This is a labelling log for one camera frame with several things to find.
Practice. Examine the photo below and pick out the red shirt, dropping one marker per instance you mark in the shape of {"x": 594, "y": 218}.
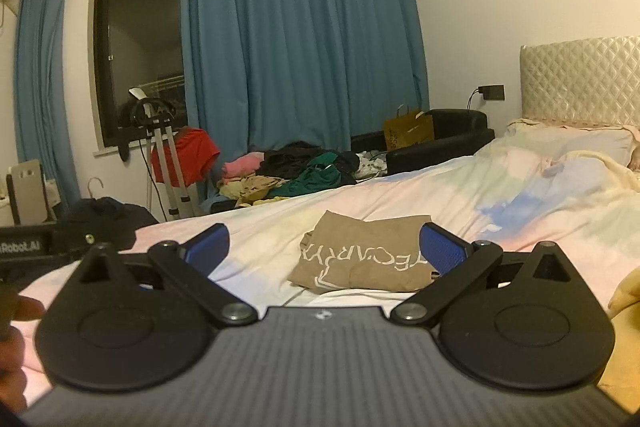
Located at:
{"x": 192, "y": 157}

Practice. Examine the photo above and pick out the pale pillow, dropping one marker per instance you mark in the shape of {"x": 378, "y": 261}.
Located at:
{"x": 570, "y": 139}

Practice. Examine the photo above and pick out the black headphones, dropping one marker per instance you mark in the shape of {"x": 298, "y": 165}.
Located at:
{"x": 152, "y": 109}

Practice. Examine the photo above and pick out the wall socket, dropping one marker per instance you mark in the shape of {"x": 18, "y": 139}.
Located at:
{"x": 491, "y": 92}

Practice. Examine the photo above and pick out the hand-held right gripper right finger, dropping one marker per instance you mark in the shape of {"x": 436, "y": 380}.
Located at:
{"x": 442, "y": 249}

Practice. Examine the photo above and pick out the khaki t-shirt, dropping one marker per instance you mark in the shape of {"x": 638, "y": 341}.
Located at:
{"x": 365, "y": 257}

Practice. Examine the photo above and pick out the bed with pastel sheet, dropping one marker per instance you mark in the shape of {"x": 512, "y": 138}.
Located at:
{"x": 500, "y": 197}

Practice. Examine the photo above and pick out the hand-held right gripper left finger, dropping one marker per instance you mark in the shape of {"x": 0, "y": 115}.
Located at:
{"x": 210, "y": 252}

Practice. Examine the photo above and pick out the quilted cream headboard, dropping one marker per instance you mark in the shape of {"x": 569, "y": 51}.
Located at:
{"x": 580, "y": 79}

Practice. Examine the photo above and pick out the black garment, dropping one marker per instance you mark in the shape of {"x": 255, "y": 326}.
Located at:
{"x": 295, "y": 159}

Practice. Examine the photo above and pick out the brown paper bag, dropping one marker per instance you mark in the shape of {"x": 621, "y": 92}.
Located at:
{"x": 409, "y": 129}

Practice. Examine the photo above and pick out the wide blue curtain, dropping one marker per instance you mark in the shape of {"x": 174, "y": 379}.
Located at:
{"x": 300, "y": 32}

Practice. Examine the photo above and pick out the dark window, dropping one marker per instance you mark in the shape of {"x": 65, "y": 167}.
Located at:
{"x": 142, "y": 47}

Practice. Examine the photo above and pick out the green garment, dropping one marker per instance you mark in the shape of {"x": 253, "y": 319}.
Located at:
{"x": 312, "y": 179}

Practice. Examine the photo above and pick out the clothes hanger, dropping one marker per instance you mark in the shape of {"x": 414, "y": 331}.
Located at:
{"x": 94, "y": 187}

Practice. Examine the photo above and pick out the pink garment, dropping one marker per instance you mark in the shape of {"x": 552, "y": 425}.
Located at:
{"x": 242, "y": 167}

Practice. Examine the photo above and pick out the white patterned cloth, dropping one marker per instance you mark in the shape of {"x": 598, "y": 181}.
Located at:
{"x": 371, "y": 163}

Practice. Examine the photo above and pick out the narrow blue curtain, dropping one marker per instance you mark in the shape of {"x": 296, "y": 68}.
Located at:
{"x": 45, "y": 82}

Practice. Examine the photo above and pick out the cream blanket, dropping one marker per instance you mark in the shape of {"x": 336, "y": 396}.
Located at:
{"x": 600, "y": 174}

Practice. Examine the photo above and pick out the person's left hand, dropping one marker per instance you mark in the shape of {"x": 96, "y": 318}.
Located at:
{"x": 25, "y": 307}

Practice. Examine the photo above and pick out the yellow-beige garment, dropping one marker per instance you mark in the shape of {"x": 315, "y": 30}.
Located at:
{"x": 252, "y": 189}

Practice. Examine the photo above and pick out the blue cloth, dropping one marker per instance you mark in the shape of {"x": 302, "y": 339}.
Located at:
{"x": 212, "y": 203}

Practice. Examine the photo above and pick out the yellow blanket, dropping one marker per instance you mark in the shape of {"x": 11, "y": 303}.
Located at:
{"x": 625, "y": 357}

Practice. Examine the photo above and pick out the black sofa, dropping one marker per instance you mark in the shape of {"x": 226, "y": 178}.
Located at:
{"x": 450, "y": 137}

